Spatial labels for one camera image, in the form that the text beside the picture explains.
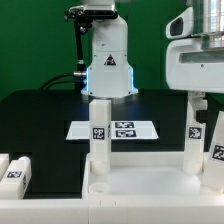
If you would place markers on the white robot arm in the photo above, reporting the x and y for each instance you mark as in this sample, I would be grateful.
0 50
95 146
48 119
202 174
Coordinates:
110 76

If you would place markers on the white desk top tray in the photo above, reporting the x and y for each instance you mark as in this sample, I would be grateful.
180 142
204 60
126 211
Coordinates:
147 174

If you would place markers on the white marker base plate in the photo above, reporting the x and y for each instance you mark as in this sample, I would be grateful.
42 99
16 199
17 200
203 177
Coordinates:
117 130

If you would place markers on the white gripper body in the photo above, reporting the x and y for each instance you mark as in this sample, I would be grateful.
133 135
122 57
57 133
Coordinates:
190 68

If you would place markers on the white front wall bar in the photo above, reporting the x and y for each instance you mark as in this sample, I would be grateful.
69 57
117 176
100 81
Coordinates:
151 210

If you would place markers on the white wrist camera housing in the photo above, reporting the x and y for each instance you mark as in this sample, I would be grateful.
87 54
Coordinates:
181 26

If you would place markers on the white block far left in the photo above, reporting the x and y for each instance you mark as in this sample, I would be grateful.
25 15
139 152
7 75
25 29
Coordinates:
4 163

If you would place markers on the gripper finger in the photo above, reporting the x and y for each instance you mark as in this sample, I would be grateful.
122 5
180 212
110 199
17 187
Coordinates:
199 104

